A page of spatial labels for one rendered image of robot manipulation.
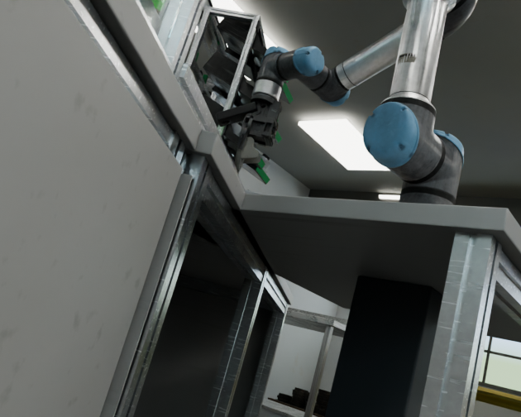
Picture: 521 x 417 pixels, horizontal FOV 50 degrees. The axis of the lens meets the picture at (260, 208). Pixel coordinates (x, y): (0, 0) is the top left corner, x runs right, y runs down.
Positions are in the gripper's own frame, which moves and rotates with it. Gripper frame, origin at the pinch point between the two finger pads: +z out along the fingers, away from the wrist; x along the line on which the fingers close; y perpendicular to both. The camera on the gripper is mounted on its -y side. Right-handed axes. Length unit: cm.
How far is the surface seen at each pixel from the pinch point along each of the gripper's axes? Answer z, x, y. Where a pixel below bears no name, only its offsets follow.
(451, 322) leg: 36, -68, 49
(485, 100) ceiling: -212, 316, 110
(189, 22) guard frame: 12, -84, 12
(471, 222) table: 24, -70, 49
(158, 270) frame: 40, -75, 15
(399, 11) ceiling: -212, 216, 24
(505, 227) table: 24, -71, 52
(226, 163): 23, -68, 17
